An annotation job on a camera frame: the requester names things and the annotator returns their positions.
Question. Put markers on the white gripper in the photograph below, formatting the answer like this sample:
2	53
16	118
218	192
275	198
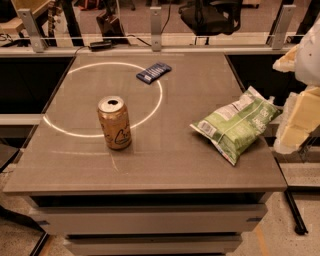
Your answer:
309	58

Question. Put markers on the green jalapeno chip bag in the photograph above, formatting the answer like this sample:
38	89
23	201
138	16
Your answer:
234	127

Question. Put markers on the blue rxbar blueberry bar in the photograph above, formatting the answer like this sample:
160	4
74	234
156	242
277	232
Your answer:
154	72

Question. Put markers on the black office chair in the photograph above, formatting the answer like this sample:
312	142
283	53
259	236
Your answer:
212	17

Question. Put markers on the gold soda can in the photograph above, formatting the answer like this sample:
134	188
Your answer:
114	120

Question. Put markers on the black device on ledge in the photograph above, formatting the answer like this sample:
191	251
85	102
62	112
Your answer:
101	45

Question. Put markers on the grey table drawer cabinet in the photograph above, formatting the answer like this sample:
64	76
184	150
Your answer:
151	230

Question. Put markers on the metal railing post right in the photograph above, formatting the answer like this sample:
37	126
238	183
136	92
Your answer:
278	36

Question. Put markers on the metal railing post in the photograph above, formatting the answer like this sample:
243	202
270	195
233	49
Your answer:
155	18
278	36
37	43

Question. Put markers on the metal railing post middle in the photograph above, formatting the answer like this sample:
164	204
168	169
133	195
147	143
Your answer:
155	18

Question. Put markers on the metal railing post left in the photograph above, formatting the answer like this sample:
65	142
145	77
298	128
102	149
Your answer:
37	43

